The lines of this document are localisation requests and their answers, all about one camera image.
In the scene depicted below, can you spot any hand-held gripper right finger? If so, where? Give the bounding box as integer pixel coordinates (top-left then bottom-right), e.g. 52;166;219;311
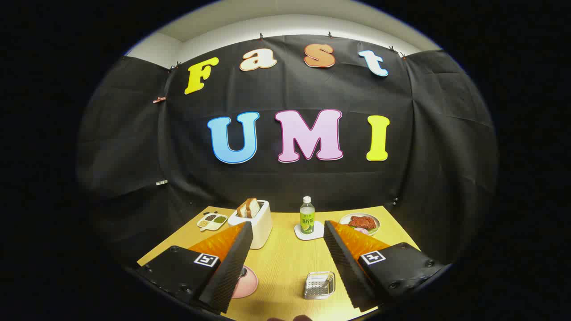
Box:
323;220;447;313

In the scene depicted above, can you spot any pink round plate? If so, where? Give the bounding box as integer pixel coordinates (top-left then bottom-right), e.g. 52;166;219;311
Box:
232;266;258;298

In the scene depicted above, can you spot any metal drain basket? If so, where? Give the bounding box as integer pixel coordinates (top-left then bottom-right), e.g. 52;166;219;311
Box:
304;271;335;300

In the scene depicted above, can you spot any white toaster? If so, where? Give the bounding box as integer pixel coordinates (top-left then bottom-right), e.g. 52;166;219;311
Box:
228;200;273;250

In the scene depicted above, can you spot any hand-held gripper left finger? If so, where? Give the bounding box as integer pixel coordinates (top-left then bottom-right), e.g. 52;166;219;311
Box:
136;222;254;315

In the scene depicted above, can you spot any white divided seasoning dish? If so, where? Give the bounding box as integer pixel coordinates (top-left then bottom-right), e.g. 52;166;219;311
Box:
197;212;228;231

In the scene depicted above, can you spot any white oval food plate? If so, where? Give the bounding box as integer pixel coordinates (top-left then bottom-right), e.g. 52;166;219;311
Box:
339;213;381;236

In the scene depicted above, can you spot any black backdrop cloth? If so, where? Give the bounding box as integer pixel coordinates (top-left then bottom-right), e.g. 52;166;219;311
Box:
78;35;498;268

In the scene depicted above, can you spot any white square coaster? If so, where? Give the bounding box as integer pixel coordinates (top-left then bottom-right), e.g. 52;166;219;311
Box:
294;221;325;241

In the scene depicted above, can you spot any green label drink bottle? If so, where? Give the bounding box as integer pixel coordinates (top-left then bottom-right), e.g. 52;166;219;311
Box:
299;196;315;235

